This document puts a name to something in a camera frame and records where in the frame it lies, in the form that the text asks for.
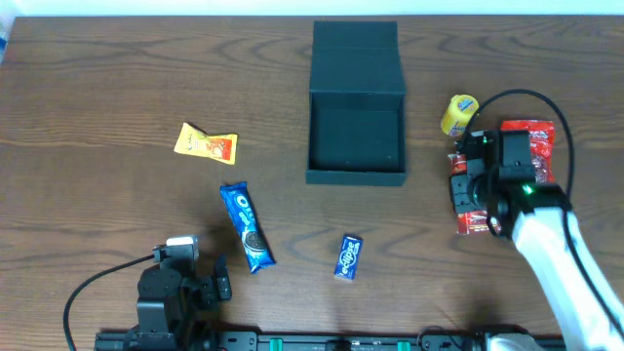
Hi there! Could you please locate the red Hello Panda box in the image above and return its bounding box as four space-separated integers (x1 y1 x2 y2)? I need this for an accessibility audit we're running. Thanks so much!
448 153 501 235

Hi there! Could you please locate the black mounting rail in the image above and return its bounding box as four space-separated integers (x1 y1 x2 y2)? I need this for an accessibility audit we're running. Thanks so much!
94 331 566 351

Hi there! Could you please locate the black left cable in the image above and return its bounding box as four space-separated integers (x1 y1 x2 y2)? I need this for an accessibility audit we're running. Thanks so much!
61 253 157 351

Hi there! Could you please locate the blue Oreo cookie pack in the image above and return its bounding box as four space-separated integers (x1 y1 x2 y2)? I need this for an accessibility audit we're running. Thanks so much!
219 182 276 274

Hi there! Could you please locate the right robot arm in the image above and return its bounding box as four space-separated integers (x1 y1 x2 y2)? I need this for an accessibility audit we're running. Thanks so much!
449 145 623 350

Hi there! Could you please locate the dark green open box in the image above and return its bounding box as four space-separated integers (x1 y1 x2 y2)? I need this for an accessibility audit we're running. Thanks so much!
305 20 407 186

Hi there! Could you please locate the yellow candy bottle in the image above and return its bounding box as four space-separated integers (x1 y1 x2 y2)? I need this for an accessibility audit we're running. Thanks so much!
440 95 480 137

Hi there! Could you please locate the black cable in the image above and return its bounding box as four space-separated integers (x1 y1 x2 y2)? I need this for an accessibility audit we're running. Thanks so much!
61 253 157 351
462 88 624 318

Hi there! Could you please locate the black right cable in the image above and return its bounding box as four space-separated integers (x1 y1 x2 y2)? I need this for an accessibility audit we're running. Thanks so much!
462 88 624 318

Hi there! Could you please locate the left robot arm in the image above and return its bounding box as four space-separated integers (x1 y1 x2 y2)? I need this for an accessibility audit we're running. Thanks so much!
122 250 232 351

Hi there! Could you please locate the blue Eclipse mint box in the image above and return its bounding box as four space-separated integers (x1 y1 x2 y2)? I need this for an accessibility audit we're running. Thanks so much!
334 235 363 281

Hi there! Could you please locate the yellow orange snack packet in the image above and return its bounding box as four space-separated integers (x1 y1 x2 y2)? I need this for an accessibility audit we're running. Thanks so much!
174 123 238 165

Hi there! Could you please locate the white blue object corner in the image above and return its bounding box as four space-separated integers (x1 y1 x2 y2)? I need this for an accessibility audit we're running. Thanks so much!
0 7 16 62

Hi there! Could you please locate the red Kracie candy bag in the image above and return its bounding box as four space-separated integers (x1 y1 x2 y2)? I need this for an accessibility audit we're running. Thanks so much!
501 120 556 183

